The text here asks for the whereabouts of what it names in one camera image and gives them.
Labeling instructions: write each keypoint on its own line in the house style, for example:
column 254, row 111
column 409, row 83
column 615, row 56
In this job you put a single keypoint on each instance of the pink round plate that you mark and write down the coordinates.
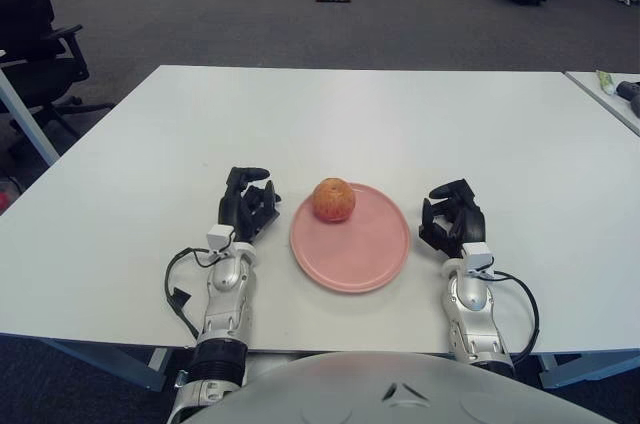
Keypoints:
column 350, row 254

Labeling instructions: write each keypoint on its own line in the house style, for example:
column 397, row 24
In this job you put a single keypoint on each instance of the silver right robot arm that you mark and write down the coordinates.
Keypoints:
column 470, row 299

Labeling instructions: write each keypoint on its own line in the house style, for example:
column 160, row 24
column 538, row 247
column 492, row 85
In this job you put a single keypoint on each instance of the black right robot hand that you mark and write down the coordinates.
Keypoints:
column 472, row 221

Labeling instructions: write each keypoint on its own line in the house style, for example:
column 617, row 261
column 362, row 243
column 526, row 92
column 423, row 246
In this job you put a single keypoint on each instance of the red yellow apple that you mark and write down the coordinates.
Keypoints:
column 334, row 200

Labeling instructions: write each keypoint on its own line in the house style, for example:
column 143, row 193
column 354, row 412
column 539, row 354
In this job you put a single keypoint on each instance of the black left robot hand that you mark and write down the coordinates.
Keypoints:
column 231, row 209

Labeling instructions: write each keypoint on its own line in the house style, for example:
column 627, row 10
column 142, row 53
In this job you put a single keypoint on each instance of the green white tube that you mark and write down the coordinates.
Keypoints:
column 605, row 81

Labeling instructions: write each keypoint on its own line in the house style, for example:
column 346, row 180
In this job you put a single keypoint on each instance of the grey robot torso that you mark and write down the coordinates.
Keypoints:
column 400, row 389

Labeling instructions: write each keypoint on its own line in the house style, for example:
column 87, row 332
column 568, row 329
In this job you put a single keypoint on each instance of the grey desk leg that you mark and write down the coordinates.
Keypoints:
column 25, row 114

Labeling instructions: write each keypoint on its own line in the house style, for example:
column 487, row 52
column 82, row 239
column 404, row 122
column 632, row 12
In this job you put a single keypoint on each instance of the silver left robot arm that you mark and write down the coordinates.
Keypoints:
column 227, row 294

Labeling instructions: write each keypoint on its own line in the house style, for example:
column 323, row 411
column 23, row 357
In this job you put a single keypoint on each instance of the black office chair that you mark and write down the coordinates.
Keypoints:
column 25, row 19

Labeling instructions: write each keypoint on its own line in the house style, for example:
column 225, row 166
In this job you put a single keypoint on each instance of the black handheld controller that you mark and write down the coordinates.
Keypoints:
column 636, row 106
column 627, row 89

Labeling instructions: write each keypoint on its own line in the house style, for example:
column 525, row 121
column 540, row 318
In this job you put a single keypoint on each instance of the red object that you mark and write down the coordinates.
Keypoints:
column 4, row 196

